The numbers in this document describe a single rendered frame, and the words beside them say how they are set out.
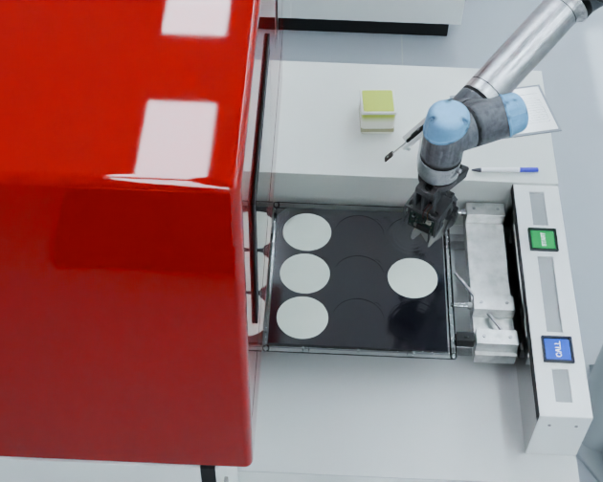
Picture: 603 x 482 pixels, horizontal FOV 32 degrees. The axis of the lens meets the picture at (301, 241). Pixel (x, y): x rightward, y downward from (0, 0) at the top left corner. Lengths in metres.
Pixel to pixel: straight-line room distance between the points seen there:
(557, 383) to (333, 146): 0.70
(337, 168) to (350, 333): 0.38
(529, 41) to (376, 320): 0.60
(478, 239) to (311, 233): 0.35
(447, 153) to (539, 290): 0.37
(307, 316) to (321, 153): 0.38
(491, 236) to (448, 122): 0.49
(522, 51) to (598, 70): 2.01
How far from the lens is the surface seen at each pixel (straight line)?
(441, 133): 1.83
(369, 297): 2.10
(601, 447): 3.01
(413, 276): 2.14
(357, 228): 2.21
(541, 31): 2.08
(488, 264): 2.21
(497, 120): 1.89
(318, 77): 2.42
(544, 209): 2.22
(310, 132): 2.30
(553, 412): 1.94
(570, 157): 3.71
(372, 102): 2.27
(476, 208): 2.26
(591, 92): 3.97
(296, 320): 2.06
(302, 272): 2.13
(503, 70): 2.04
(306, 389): 2.07
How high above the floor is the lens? 2.59
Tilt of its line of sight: 51 degrees down
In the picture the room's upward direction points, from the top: 1 degrees clockwise
